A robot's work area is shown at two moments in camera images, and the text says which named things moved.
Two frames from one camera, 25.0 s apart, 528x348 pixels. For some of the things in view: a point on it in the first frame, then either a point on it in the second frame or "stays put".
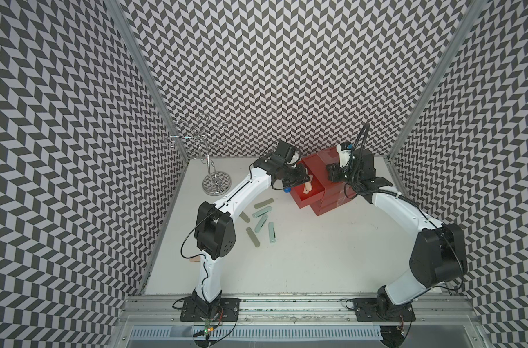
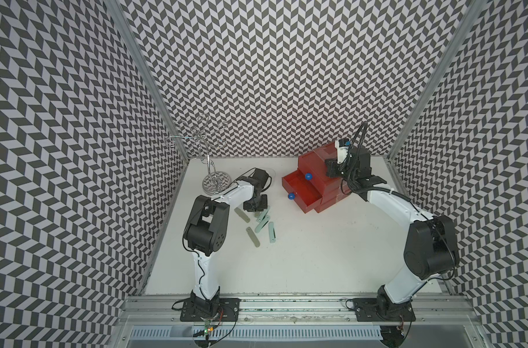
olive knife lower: x=252 y=236 stays put
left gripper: x=302 y=177 → x=263 y=205
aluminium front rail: x=149 y=310 stays put
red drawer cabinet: x=315 y=196 → x=314 y=162
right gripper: x=333 y=172 stays put
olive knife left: x=244 y=217 stays put
